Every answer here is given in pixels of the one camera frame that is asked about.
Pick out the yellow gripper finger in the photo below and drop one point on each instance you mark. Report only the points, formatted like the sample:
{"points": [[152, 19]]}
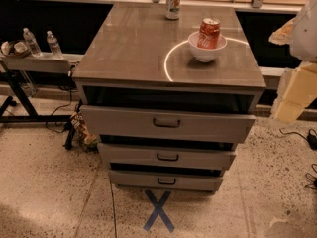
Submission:
{"points": [[298, 92], [282, 36]]}

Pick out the red coke can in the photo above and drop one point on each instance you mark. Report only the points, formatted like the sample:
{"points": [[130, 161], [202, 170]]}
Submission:
{"points": [[208, 33]]}

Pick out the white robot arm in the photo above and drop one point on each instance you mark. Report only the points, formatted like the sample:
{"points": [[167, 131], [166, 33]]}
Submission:
{"points": [[300, 33]]}

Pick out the white bowl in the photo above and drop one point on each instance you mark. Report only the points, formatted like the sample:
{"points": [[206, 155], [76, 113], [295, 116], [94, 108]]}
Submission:
{"points": [[206, 55]]}

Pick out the green white soda can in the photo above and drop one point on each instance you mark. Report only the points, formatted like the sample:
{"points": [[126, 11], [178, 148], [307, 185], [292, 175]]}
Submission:
{"points": [[172, 9]]}

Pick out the bowl with snacks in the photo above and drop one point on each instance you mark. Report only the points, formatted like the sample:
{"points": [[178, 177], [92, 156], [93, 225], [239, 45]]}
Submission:
{"points": [[14, 49]]}

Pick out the middle grey drawer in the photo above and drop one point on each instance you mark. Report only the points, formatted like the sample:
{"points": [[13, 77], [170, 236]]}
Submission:
{"points": [[166, 157]]}

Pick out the grey drawer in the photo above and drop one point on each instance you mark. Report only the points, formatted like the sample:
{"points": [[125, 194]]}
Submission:
{"points": [[167, 181], [161, 124], [166, 157]]}

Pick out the grey drawer cabinet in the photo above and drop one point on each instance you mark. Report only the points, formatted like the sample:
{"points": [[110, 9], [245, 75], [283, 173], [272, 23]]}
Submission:
{"points": [[140, 59]]}

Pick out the blue tape cross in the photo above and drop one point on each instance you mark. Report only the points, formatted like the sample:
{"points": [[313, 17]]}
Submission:
{"points": [[158, 211]]}

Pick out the bottom grey drawer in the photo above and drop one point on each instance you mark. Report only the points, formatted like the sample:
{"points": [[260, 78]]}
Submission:
{"points": [[167, 181]]}

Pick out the top grey drawer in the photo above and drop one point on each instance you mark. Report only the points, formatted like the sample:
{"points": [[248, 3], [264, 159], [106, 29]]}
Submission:
{"points": [[161, 124]]}

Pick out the chip bag on floor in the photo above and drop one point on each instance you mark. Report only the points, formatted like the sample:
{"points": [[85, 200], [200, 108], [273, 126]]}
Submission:
{"points": [[86, 140]]}

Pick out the right clear water bottle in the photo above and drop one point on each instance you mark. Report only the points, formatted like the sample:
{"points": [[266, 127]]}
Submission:
{"points": [[54, 45]]}

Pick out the clear water bottle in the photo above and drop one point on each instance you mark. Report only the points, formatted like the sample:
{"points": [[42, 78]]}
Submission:
{"points": [[54, 45], [32, 42]]}

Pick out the left clear water bottle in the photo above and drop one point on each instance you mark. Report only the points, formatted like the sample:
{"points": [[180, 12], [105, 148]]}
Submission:
{"points": [[32, 42]]}

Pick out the black side table frame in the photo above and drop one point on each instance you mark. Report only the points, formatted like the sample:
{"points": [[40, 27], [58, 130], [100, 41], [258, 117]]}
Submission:
{"points": [[46, 63]]}

